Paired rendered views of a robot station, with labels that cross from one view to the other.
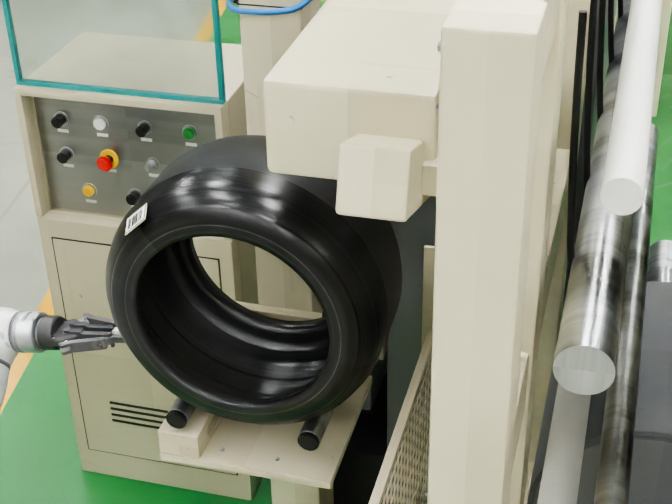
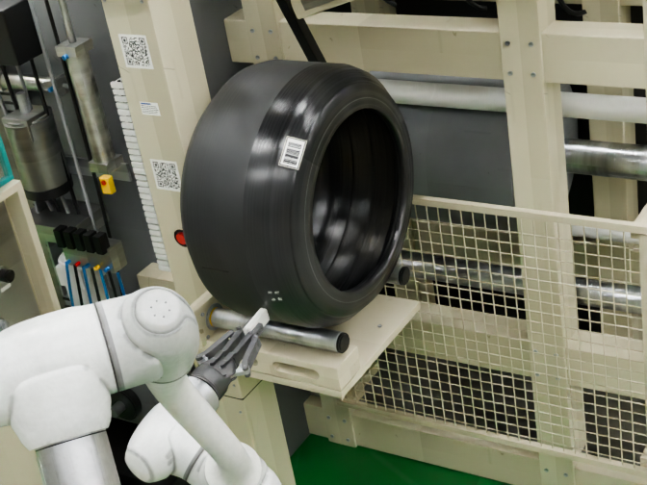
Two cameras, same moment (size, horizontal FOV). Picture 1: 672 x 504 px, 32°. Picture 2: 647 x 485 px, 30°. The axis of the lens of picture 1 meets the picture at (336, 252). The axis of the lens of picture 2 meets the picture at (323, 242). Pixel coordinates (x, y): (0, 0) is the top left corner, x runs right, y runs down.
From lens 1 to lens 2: 2.58 m
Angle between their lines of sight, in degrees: 59
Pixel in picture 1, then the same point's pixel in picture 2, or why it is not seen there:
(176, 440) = (348, 364)
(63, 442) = not seen: outside the picture
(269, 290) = not seen: hidden behind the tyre
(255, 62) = (166, 35)
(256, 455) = (369, 338)
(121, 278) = (300, 220)
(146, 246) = (310, 169)
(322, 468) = (401, 304)
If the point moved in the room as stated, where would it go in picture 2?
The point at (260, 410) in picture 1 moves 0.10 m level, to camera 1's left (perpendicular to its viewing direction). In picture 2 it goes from (385, 269) to (375, 294)
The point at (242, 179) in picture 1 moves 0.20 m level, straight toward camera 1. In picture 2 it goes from (319, 70) to (417, 63)
